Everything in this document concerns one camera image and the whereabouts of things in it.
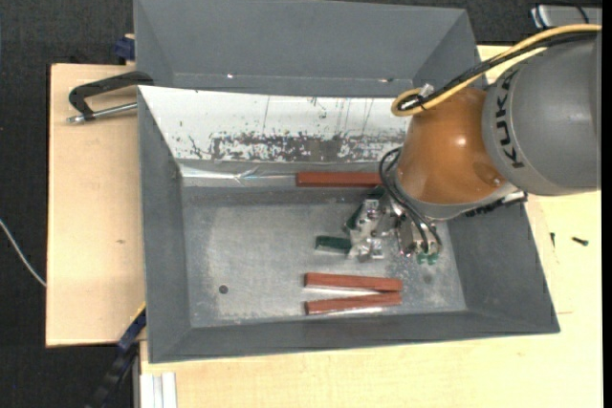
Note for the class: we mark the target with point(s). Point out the red-brown flat block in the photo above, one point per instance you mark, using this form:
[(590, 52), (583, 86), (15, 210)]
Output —
[(337, 179), (351, 303), (354, 281)]

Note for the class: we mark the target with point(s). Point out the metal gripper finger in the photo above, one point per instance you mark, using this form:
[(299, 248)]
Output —
[(369, 215), (367, 249)]

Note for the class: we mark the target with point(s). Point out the small dark screw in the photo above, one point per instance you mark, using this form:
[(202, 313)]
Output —
[(581, 242)]

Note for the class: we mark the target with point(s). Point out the dark green flat block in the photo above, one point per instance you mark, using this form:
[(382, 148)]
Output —
[(332, 244)]

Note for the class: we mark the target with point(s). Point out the grey metal bin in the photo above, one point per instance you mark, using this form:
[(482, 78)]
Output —
[(268, 243)]

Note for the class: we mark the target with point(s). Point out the pale wood board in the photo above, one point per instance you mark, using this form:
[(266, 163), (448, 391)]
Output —
[(91, 205)]

